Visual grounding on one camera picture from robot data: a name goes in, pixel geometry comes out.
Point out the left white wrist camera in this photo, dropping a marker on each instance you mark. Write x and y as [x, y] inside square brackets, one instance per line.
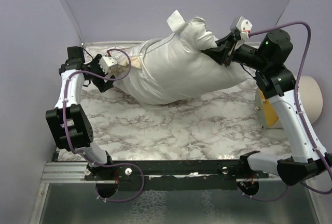
[108, 64]

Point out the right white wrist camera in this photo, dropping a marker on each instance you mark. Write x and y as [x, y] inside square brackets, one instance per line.
[241, 28]

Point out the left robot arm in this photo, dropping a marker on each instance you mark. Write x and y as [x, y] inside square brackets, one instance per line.
[68, 123]

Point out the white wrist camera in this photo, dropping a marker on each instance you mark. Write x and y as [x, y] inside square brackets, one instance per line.
[108, 64]
[241, 28]

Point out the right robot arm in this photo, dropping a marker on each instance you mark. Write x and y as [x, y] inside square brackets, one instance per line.
[278, 85]

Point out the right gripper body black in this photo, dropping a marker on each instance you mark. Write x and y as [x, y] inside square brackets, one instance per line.
[245, 54]

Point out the white cylindrical bin orange base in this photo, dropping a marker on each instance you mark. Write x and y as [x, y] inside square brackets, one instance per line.
[311, 99]

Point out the grey pillowcase with cream trim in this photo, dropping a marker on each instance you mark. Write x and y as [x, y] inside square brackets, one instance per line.
[140, 78]

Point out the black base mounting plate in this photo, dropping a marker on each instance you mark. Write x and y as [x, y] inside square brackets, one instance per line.
[173, 175]

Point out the white pillow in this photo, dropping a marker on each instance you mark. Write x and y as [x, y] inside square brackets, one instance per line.
[210, 75]

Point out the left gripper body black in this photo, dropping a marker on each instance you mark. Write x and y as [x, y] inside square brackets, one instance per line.
[95, 68]

